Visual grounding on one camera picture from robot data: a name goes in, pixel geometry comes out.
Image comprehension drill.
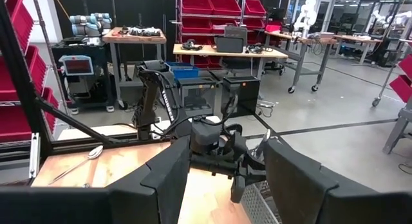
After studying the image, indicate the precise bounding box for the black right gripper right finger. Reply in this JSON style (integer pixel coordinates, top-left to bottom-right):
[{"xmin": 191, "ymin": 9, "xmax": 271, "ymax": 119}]
[{"xmin": 263, "ymin": 138, "xmax": 412, "ymax": 224}]

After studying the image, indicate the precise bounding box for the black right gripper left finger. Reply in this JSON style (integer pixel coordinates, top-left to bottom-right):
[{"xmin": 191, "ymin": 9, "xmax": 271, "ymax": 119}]
[{"xmin": 0, "ymin": 136, "xmax": 191, "ymax": 224}]

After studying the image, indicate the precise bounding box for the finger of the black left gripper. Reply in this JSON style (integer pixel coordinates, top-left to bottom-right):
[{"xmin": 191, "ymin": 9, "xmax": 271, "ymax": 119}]
[
  {"xmin": 230, "ymin": 172, "xmax": 268, "ymax": 205},
  {"xmin": 239, "ymin": 151, "xmax": 268, "ymax": 173}
]

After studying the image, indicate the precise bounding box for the silver metal spoon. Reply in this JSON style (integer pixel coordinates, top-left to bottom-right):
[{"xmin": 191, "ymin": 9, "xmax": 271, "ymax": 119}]
[{"xmin": 48, "ymin": 145, "xmax": 104, "ymax": 185}]

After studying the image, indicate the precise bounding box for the grey blue-jointed robot arm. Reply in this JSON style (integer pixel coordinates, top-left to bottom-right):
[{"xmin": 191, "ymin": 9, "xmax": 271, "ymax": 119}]
[{"xmin": 69, "ymin": 12, "xmax": 113, "ymax": 38}]

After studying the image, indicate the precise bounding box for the grey mesh silverware basket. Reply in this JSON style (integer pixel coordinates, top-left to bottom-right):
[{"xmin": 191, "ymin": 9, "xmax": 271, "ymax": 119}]
[{"xmin": 239, "ymin": 180, "xmax": 283, "ymax": 224}]

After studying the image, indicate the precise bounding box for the black computer tower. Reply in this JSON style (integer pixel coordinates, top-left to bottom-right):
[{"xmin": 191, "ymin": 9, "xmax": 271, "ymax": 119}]
[{"xmin": 221, "ymin": 75, "xmax": 261, "ymax": 118}]

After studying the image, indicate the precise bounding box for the white power strip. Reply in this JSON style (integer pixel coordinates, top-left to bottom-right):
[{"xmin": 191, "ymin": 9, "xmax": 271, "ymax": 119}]
[{"xmin": 256, "ymin": 100, "xmax": 277, "ymax": 109}]

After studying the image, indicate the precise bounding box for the blue plastic bin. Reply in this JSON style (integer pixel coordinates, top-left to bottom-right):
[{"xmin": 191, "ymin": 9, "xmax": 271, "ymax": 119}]
[{"xmin": 165, "ymin": 61, "xmax": 200, "ymax": 80}]

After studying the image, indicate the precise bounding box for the red plastic storage bin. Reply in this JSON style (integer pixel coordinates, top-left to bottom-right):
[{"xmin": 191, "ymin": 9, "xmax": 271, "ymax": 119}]
[
  {"xmin": 398, "ymin": 54, "xmax": 412, "ymax": 80},
  {"xmin": 0, "ymin": 45, "xmax": 48, "ymax": 102},
  {"xmin": 180, "ymin": 53, "xmax": 223, "ymax": 70},
  {"xmin": 181, "ymin": 17, "xmax": 213, "ymax": 34},
  {"xmin": 243, "ymin": 0, "xmax": 268, "ymax": 17},
  {"xmin": 181, "ymin": 0, "xmax": 214, "ymax": 15},
  {"xmin": 0, "ymin": 87, "xmax": 61, "ymax": 144},
  {"xmin": 3, "ymin": 0, "xmax": 35, "ymax": 54},
  {"xmin": 211, "ymin": 18, "xmax": 239, "ymax": 34},
  {"xmin": 209, "ymin": 0, "xmax": 242, "ymax": 17},
  {"xmin": 241, "ymin": 17, "xmax": 267, "ymax": 30},
  {"xmin": 388, "ymin": 74, "xmax": 412, "ymax": 104}
]

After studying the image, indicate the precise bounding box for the long wooden table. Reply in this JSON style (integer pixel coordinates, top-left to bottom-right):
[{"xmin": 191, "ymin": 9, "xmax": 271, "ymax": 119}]
[{"xmin": 173, "ymin": 43, "xmax": 290, "ymax": 89}]

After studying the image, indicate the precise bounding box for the black headset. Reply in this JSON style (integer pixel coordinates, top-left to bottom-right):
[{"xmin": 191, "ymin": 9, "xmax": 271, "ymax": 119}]
[
  {"xmin": 245, "ymin": 43, "xmax": 274, "ymax": 55},
  {"xmin": 181, "ymin": 39, "xmax": 204, "ymax": 51}
]

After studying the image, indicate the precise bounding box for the black carry case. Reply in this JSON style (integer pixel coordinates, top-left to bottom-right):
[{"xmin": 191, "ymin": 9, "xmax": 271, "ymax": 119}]
[{"xmin": 214, "ymin": 25, "xmax": 248, "ymax": 54}]

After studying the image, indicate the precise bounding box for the grey metal stand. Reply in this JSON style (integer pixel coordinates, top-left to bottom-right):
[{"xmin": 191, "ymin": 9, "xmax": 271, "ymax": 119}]
[{"xmin": 382, "ymin": 100, "xmax": 412, "ymax": 155}]

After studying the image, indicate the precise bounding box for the metal bin rack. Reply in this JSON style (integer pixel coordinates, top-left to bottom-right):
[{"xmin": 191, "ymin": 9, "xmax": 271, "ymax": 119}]
[{"xmin": 175, "ymin": 0, "xmax": 270, "ymax": 70}]

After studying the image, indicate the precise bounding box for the pile of black tools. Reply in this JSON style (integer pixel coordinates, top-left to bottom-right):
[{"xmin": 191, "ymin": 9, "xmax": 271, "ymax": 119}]
[{"xmin": 118, "ymin": 26, "xmax": 162, "ymax": 37}]

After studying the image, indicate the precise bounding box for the black equipment cart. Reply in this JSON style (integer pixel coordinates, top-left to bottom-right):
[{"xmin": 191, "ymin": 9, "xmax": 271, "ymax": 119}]
[{"xmin": 51, "ymin": 36, "xmax": 116, "ymax": 115}]

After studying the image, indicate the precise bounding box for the rolling metal rack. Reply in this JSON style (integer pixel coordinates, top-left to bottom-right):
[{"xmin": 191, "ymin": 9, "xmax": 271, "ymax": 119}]
[{"xmin": 371, "ymin": 40, "xmax": 412, "ymax": 108}]

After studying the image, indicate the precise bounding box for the wooden rolling workbench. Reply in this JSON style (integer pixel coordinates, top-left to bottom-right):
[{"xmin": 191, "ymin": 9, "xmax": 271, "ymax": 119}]
[{"xmin": 264, "ymin": 30, "xmax": 338, "ymax": 95}]

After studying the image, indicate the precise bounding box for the grey teach pendant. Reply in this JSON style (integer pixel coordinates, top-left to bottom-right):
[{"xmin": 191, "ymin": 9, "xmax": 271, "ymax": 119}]
[{"xmin": 59, "ymin": 55, "xmax": 95, "ymax": 77}]

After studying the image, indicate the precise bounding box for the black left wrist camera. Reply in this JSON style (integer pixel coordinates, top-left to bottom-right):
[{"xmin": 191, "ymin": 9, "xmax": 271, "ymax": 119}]
[{"xmin": 223, "ymin": 124, "xmax": 250, "ymax": 157}]

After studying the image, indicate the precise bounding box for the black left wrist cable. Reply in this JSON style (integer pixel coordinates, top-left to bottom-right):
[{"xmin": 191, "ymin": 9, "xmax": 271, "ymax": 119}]
[{"xmin": 154, "ymin": 93, "xmax": 239, "ymax": 138}]

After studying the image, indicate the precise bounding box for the grey framed enclosure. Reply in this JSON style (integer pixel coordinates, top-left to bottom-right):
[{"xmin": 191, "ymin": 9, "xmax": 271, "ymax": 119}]
[{"xmin": 178, "ymin": 77, "xmax": 220, "ymax": 118}]

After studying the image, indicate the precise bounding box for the black floor cable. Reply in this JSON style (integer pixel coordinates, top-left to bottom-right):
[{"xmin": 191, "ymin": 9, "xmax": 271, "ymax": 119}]
[{"xmin": 398, "ymin": 162, "xmax": 412, "ymax": 176}]

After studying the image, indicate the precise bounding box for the chrome wire shelf rack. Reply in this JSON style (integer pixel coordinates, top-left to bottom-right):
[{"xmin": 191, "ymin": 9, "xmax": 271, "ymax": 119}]
[{"xmin": 0, "ymin": 0, "xmax": 70, "ymax": 151}]

